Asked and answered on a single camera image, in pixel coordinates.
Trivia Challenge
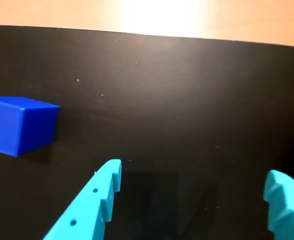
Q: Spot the blue cube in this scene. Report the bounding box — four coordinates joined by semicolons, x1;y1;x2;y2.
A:
0;96;60;158

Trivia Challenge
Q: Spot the black table mat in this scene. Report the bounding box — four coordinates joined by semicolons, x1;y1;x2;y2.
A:
0;24;294;240

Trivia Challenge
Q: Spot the turquoise gripper finger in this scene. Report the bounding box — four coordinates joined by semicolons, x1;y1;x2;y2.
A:
263;169;294;240
43;159;122;240

